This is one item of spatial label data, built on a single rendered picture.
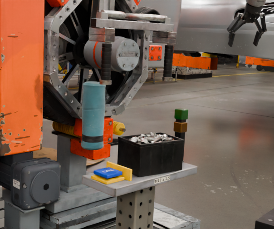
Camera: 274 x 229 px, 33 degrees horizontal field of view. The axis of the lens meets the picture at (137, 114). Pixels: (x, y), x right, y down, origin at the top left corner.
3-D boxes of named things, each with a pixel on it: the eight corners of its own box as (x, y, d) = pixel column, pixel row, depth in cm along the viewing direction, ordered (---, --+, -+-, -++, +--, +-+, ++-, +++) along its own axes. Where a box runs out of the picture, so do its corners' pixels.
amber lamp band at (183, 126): (179, 130, 183) (180, 120, 182) (187, 131, 180) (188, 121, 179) (172, 131, 180) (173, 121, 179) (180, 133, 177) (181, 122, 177)
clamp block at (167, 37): (159, 42, 197) (160, 30, 196) (176, 44, 191) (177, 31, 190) (151, 42, 194) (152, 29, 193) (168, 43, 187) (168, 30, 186)
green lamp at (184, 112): (180, 117, 182) (180, 107, 181) (188, 119, 179) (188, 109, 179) (173, 118, 179) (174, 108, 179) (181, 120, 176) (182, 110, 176)
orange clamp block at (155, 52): (136, 59, 218) (149, 59, 224) (149, 61, 213) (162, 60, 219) (137, 44, 217) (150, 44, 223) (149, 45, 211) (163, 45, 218)
